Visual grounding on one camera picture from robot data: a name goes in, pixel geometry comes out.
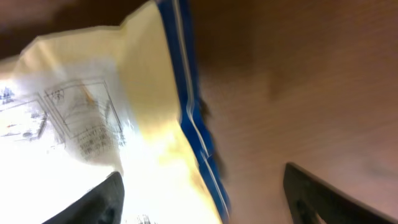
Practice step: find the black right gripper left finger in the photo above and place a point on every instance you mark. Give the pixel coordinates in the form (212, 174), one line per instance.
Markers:
(101, 205)

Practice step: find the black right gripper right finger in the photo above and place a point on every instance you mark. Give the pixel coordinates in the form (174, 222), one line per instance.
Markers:
(312, 200)

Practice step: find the yellow snack chip bag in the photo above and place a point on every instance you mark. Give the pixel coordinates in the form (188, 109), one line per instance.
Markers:
(89, 88)

